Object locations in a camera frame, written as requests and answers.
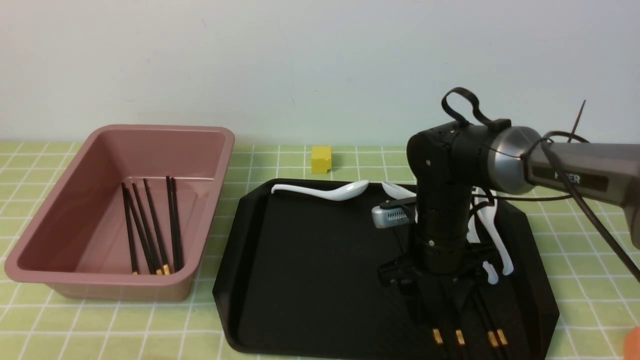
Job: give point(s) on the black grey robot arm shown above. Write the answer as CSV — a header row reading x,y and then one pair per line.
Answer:
x,y
458,166

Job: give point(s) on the yellow cube block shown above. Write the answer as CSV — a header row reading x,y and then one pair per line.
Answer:
x,y
321,159

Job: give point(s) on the pink plastic bin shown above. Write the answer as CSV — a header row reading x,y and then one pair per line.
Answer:
x,y
77,242

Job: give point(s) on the white spoon far right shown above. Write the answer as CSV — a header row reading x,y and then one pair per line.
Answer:
x,y
492,225

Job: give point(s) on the black plastic tray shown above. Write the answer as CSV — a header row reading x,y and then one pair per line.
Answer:
x,y
299,278

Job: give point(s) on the white spoon far left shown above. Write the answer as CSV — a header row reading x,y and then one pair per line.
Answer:
x,y
343,193

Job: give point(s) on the white spoon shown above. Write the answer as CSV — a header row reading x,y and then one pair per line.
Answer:
x,y
398,192
343,193
492,225

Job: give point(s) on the black chopstick gold band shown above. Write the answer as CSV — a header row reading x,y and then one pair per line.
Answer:
x,y
501,337
487,325
458,335
434,328

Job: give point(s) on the black chopstick in bin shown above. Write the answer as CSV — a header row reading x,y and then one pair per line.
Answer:
x,y
129,231
148,235
139,236
158,232
176,237

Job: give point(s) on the orange object at corner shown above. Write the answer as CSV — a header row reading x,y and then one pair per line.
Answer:
x,y
631,344

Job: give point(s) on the white spoon middle back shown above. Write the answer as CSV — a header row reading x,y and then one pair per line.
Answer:
x,y
398,192

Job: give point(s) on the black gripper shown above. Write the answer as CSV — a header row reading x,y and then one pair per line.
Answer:
x,y
444,242

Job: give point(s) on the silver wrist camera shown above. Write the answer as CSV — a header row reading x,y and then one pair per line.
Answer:
x,y
394,213

